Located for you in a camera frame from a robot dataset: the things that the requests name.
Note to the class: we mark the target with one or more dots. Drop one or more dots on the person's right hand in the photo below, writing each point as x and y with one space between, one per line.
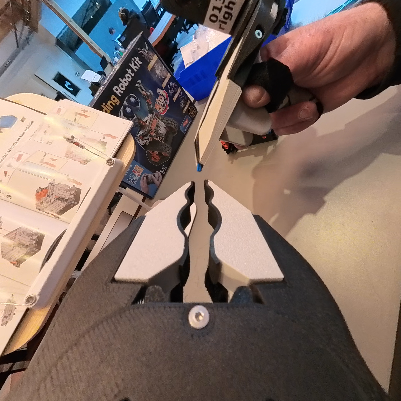
329 56

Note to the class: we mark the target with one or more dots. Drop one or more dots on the dark blue robot kit box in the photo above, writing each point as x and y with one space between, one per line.
150 103

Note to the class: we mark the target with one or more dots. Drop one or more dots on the grey and orange block model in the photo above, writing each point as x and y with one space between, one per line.
263 139

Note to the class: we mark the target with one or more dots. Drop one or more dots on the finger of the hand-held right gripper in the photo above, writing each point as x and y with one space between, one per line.
213 94
219 125

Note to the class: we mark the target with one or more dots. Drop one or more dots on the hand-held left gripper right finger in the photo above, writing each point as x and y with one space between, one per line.
247 244

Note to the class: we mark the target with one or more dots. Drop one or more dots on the blue storage bin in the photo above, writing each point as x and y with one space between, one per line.
194 81

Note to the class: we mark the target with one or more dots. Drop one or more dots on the small black display screen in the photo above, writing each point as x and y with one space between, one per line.
67 84

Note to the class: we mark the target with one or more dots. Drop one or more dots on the building instruction booklet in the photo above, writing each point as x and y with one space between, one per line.
62 131

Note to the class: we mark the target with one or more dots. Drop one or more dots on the white and wooden book stand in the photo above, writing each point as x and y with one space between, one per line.
78 235

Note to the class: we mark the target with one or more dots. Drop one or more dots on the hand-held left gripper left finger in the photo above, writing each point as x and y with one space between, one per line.
153 244

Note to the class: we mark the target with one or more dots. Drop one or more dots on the person's right forearm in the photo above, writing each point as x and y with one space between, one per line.
396 47

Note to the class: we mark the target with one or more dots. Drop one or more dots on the clear plastic bag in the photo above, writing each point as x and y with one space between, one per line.
203 47

